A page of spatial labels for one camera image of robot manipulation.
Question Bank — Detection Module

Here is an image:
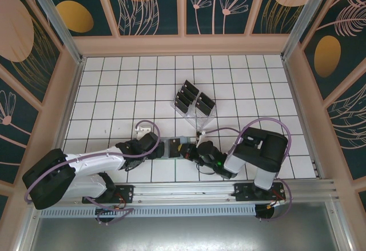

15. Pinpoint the aluminium corner post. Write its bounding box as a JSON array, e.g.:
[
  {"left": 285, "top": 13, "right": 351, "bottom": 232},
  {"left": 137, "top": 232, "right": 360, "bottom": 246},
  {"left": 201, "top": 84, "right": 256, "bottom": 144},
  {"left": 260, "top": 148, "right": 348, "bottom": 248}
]
[
  {"left": 281, "top": 0, "right": 336, "bottom": 61},
  {"left": 23, "top": 0, "right": 86, "bottom": 65}
]

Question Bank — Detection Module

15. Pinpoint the red orange wire connector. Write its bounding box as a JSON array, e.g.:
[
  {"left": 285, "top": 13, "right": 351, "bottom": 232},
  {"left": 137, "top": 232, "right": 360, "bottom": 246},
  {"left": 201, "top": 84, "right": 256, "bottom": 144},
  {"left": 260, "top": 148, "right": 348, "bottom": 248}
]
[
  {"left": 95, "top": 196, "right": 128, "bottom": 216},
  {"left": 267, "top": 189, "right": 287, "bottom": 209}
]

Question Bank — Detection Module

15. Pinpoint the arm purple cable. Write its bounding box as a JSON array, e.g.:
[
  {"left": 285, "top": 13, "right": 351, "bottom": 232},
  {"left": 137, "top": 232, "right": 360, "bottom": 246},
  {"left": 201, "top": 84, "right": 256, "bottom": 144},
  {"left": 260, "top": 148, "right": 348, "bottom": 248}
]
[
  {"left": 24, "top": 119, "right": 161, "bottom": 226},
  {"left": 203, "top": 117, "right": 293, "bottom": 222}
]

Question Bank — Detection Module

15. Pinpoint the green card holder wallet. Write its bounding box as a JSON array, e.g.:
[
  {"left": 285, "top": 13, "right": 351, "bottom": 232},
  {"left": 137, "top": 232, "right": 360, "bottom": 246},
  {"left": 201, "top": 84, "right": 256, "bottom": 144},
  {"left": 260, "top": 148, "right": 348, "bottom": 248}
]
[{"left": 163, "top": 136, "right": 198, "bottom": 160}]

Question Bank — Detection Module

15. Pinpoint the aluminium mounting rail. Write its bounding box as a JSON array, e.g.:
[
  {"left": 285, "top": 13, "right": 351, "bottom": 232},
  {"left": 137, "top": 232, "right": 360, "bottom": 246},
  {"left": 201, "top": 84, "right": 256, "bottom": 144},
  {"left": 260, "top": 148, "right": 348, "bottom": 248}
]
[{"left": 27, "top": 178, "right": 341, "bottom": 206}]

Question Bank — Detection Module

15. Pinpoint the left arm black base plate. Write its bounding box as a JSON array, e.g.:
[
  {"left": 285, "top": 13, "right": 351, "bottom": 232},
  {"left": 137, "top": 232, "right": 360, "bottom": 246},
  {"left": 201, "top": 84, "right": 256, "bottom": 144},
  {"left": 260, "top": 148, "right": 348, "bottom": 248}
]
[{"left": 82, "top": 184, "right": 135, "bottom": 205}]

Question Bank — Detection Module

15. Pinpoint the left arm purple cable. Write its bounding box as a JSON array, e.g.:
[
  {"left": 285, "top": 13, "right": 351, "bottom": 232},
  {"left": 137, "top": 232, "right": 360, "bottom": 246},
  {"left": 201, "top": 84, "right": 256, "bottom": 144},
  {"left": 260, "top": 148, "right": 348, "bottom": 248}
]
[{"left": 24, "top": 119, "right": 161, "bottom": 226}]

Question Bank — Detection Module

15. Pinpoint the grey metal sheet panel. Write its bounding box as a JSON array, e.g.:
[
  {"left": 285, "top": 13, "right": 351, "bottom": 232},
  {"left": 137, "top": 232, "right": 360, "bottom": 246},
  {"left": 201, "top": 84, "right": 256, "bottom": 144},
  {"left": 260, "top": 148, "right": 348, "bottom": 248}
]
[{"left": 17, "top": 216, "right": 352, "bottom": 251}]

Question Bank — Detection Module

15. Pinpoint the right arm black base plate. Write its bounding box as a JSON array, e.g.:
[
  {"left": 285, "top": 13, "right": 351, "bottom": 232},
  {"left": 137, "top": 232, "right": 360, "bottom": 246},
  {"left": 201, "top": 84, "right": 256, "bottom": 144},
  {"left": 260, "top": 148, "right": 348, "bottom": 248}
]
[{"left": 233, "top": 182, "right": 287, "bottom": 203}]

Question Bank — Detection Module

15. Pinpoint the grey slotted cable duct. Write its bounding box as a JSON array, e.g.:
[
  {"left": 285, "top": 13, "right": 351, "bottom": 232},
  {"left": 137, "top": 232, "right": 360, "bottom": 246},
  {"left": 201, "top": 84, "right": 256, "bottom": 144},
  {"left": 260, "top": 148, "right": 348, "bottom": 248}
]
[{"left": 39, "top": 204, "right": 257, "bottom": 218}]

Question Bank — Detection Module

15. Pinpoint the clear acrylic card stand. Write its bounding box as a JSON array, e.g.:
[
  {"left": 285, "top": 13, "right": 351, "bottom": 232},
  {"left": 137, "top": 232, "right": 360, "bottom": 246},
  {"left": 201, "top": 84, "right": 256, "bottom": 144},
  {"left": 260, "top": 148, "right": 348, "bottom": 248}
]
[{"left": 170, "top": 79, "right": 217, "bottom": 131}]

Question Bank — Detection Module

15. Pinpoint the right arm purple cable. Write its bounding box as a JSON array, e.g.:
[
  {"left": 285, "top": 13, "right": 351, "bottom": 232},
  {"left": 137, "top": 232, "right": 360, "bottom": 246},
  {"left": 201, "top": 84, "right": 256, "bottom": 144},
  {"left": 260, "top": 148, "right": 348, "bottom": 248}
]
[{"left": 203, "top": 117, "right": 293, "bottom": 222}]

